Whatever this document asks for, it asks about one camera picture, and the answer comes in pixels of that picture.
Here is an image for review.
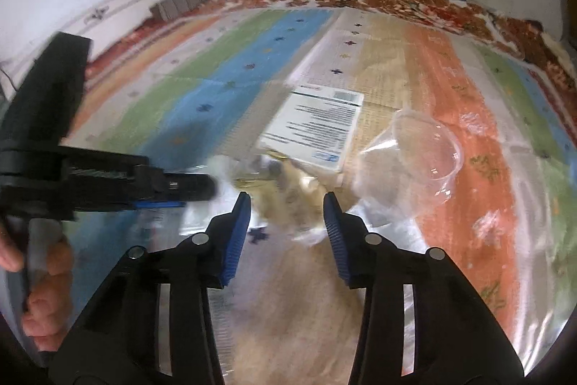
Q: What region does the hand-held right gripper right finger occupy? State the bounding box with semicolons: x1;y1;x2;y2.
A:
325;192;524;385

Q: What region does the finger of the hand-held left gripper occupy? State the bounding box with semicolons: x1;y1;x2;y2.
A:
131;199;186;211
133;166;218;204

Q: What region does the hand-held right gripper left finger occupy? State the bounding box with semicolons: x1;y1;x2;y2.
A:
49;192;252;385

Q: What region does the clear plastic wrapper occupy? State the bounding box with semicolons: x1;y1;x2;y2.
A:
180;157;253;235

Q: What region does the clear plastic cup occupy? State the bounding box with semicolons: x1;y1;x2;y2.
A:
352;109;465;205

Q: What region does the person's left hand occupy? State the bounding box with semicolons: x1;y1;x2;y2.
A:
0;227;75;352

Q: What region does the colourful striped mat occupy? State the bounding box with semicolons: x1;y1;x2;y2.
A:
0;4;575;385

